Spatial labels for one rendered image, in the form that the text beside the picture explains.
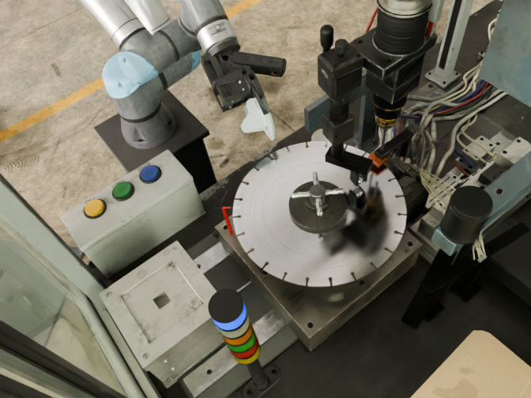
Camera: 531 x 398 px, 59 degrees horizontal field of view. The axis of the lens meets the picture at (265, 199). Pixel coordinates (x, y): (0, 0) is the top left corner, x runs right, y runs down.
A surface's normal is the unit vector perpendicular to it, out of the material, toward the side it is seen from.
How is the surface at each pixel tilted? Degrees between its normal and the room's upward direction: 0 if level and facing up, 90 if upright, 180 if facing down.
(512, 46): 90
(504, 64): 90
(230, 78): 34
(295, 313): 0
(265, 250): 0
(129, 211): 0
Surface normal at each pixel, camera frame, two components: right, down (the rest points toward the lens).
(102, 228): -0.11, -0.56
